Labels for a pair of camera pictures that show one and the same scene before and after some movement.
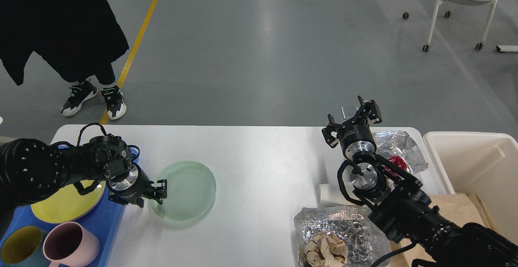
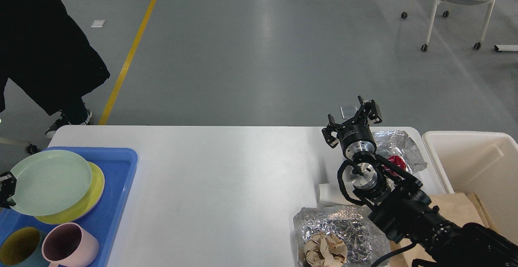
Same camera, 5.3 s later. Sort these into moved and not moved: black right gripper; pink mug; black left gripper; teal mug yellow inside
Moved: black left gripper
Not moved: pink mug; black right gripper; teal mug yellow inside
